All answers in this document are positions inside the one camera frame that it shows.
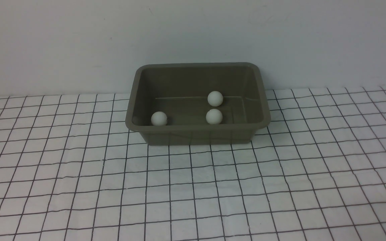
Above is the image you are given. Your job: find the white ping-pong ball with logo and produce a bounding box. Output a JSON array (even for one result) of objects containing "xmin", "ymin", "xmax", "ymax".
[{"xmin": 205, "ymin": 109, "xmax": 223, "ymax": 125}]

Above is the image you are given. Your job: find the olive plastic bin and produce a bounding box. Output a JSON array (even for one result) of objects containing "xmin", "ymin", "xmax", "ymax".
[{"xmin": 125, "ymin": 62, "xmax": 271, "ymax": 146}]

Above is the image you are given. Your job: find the white grid tablecloth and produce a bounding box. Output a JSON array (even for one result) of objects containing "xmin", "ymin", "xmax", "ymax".
[{"xmin": 0, "ymin": 87, "xmax": 386, "ymax": 241}]

